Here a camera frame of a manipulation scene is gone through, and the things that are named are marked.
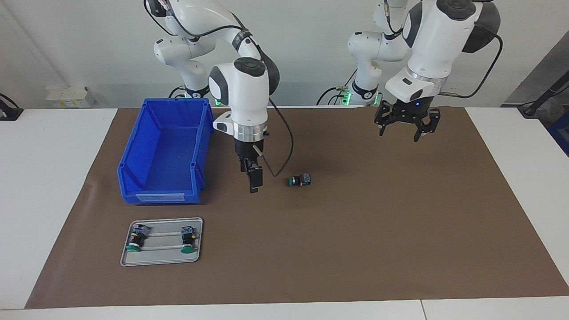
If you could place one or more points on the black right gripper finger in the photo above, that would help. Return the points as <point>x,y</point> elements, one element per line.
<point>255,178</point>
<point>244,166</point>

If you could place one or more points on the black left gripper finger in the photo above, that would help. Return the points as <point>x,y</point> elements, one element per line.
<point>384,122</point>
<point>427,126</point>

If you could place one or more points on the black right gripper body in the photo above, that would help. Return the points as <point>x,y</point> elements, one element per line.
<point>249,151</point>

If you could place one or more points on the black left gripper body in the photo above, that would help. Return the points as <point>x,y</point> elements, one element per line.
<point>406,111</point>

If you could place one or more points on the green push button switch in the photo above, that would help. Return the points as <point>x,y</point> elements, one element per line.
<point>300,180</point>

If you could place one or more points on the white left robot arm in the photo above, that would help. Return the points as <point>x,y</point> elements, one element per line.
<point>440,40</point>

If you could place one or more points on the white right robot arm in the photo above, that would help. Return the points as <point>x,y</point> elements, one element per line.
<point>242,93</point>

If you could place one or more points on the green button with white block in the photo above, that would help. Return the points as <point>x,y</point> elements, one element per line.
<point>188,240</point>

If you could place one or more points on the green button with blue block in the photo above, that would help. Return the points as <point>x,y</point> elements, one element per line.
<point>137,239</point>

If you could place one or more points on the blue plastic storage bin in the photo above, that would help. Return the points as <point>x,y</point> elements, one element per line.
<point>169,146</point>

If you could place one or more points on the brown table mat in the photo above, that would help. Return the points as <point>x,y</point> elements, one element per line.
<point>333,244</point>

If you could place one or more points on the grey metal tray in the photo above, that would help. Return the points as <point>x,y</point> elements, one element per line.
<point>162,258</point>

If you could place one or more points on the black stand pole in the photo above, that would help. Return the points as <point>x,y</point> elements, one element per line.
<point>546,93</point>

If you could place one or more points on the blue box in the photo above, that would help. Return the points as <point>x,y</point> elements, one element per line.
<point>561,133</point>

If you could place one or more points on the white power strip box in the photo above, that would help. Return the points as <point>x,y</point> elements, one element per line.
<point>69,97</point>

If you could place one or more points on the black clamp base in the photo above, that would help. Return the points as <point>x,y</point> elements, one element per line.
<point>9,113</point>

